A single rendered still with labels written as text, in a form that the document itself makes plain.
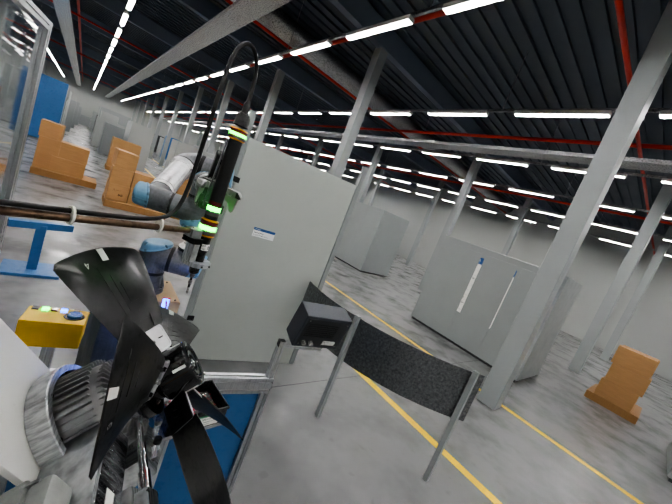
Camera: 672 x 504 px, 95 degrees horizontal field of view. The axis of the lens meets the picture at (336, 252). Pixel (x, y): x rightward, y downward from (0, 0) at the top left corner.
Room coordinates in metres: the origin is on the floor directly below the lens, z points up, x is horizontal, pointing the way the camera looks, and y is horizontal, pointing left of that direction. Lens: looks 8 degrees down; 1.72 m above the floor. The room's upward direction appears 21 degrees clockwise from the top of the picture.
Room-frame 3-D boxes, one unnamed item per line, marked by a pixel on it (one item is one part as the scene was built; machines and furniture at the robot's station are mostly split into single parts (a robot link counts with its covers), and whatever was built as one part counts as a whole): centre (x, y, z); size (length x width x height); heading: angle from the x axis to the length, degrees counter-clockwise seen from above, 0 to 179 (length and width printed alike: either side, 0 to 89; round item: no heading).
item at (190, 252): (0.78, 0.34, 1.50); 0.09 x 0.07 x 0.10; 158
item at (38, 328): (0.93, 0.78, 1.02); 0.16 x 0.10 x 0.11; 123
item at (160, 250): (1.31, 0.73, 1.25); 0.13 x 0.12 x 0.14; 111
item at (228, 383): (1.15, 0.45, 0.82); 0.90 x 0.04 x 0.08; 123
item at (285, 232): (2.82, 0.51, 1.10); 1.21 x 0.05 x 2.20; 123
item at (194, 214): (1.01, 0.50, 1.54); 0.11 x 0.08 x 0.11; 111
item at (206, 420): (1.05, 0.30, 0.85); 0.22 x 0.17 x 0.07; 138
